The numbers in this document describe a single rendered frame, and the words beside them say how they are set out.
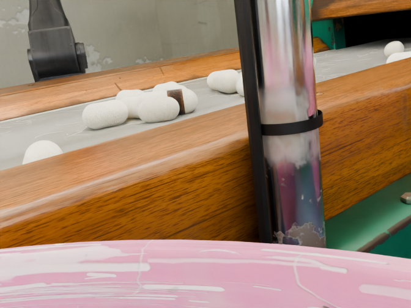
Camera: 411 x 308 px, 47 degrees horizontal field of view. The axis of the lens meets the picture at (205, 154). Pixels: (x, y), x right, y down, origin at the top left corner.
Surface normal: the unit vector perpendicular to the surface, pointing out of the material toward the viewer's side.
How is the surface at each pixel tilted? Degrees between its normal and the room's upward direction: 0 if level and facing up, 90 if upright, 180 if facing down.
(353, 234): 0
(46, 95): 45
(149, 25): 90
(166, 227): 90
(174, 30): 90
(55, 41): 69
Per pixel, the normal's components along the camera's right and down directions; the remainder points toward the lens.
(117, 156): -0.13, -0.96
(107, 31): 0.62, 0.14
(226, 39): -0.78, 0.26
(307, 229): 0.22, 0.23
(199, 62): 0.36, -0.59
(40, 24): 0.15, -0.13
